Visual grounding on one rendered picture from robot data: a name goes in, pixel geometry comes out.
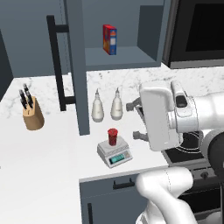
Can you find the blue-grey cabinet door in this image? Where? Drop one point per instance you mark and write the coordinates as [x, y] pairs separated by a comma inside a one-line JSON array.
[[77, 67]]

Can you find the blue-grey drawer front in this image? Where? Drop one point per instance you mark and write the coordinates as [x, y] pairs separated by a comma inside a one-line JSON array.
[[99, 186]]

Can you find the wooden knife block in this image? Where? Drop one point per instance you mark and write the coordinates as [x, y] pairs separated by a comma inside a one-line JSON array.
[[33, 116]]

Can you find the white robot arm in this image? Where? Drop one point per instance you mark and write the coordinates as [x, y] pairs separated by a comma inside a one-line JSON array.
[[169, 186]]

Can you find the blue-grey closed wall cabinet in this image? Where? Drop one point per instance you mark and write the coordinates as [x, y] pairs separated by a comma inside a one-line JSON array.
[[32, 38]]

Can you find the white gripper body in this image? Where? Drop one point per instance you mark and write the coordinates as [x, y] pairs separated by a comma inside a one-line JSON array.
[[157, 116]]

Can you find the red and blue box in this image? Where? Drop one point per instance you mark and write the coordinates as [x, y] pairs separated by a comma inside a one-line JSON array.
[[110, 39]]

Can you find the blue-grey base cupboard door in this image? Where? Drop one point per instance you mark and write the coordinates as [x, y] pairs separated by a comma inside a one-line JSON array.
[[116, 210]]

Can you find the grey digital scale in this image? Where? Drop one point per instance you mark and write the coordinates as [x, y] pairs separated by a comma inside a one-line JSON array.
[[116, 154]]

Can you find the white squeeze bottle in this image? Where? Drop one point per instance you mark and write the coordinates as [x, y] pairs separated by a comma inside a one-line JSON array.
[[97, 109], [116, 108]]

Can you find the black microwave oven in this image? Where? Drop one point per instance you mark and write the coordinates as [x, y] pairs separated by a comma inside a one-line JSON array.
[[198, 32]]

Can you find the black stove knob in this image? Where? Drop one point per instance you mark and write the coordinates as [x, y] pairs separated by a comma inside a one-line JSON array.
[[204, 175]]

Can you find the red yogurt cup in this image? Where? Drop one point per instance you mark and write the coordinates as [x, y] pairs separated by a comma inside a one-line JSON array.
[[112, 137]]

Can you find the black stove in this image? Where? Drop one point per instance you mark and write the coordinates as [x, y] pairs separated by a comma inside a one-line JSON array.
[[186, 154]]

